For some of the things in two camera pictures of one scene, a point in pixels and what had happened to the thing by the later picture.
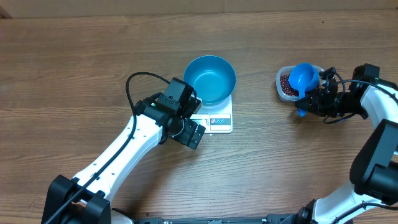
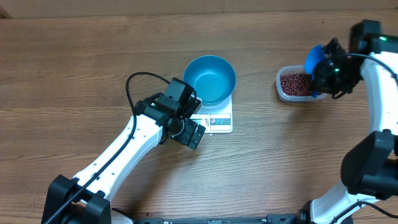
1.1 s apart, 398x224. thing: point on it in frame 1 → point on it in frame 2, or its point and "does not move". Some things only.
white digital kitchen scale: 215,119 does not move
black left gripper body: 185,131 does not move
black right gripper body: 329,106 → 341,78
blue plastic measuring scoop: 305,77 → 313,53
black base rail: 270,219 does not move
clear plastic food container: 285,91 does not move
